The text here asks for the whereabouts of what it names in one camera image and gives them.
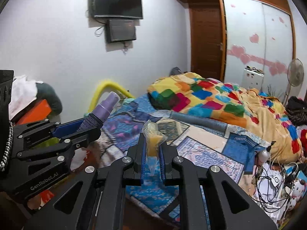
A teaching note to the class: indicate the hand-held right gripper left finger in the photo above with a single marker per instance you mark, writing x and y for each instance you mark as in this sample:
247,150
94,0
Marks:
143,153

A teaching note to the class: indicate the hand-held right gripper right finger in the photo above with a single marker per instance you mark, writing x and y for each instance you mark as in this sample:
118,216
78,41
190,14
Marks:
162,153

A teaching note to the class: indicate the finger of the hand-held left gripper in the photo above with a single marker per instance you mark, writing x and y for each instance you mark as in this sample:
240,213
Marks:
88,134
67,128

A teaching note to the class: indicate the yellow sachet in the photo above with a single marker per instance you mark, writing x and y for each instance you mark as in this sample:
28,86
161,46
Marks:
152,146

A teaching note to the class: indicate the orange box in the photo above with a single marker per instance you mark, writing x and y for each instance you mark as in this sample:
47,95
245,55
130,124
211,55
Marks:
36,112

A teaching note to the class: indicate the dark grey cloth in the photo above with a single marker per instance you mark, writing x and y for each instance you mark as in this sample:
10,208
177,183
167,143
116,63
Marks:
51,95

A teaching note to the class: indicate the blue patterned bedsheet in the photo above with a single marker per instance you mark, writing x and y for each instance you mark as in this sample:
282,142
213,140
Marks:
206,153

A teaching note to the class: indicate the grey patterned bolster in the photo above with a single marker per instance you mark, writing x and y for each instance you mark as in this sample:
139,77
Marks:
203,123

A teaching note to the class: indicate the white cloth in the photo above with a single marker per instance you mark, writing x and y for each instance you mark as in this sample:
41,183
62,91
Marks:
22,93

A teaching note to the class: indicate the colourful patchwork blanket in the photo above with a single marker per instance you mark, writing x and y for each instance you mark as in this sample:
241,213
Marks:
203,95

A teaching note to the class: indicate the white pump bottle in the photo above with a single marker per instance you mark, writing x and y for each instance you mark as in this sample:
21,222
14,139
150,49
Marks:
266,155

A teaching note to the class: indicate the pile of white papers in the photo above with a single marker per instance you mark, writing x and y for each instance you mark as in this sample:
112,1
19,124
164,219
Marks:
268,196

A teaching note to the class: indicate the white charger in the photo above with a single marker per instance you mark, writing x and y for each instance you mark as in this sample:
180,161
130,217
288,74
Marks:
275,181

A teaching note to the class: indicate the small white cabinet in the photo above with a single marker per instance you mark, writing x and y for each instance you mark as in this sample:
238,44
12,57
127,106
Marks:
253,79

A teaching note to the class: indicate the brown wooden door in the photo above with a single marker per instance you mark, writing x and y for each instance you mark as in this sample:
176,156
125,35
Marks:
206,40

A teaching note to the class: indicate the white spotted plush doll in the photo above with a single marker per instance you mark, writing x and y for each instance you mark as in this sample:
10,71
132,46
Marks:
298,191

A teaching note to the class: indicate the black striped cloth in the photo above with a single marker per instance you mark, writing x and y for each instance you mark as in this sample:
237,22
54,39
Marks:
297,110

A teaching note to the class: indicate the red plush toy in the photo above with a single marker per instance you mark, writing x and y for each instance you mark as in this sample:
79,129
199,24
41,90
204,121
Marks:
304,137

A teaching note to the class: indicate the white wardrobe with pink hearts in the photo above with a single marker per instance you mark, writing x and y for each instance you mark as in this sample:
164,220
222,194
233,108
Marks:
247,24

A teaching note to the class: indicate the standing fan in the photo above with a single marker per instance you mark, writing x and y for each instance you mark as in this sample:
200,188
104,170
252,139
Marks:
295,73

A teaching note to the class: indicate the yellow padded bed rail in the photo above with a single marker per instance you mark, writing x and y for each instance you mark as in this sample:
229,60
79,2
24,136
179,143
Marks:
96,95

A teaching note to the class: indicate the small black wall monitor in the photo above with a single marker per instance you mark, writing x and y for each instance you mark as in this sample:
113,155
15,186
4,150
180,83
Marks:
121,31

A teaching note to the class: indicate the black wall television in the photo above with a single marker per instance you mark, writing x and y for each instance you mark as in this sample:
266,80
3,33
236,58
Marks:
117,1

